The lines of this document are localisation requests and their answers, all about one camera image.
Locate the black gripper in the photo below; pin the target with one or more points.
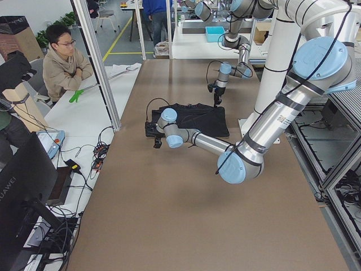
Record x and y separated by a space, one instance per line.
157 138
218 90

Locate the black t-shirt with logo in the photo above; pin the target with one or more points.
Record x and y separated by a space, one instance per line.
209 120

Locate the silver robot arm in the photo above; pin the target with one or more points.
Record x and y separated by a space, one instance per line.
311 54
239 10

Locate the orange USB hub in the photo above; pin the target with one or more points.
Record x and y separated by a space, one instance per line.
99 154

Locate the blue plastic bin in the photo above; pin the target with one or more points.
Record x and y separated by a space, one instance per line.
214 33

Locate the long metal grabber pole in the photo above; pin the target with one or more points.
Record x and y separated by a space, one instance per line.
112 72

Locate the black power adapter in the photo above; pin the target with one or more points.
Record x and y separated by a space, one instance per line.
73 165

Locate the cardboard box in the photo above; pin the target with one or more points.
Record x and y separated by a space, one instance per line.
261 32

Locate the green grabber tool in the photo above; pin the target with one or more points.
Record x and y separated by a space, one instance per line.
76 95

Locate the teach pendant tablet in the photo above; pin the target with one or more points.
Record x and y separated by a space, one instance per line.
51 141

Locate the standing person in blue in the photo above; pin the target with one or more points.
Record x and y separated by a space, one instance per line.
156 12

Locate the seated man in beige hoodie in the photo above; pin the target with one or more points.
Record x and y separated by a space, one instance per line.
64 66

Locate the black Huawei monitor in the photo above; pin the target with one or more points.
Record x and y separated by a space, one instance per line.
27 181

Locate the aluminium frame post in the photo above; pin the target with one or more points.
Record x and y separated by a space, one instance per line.
99 68

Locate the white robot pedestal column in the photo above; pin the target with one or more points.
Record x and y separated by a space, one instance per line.
273 112

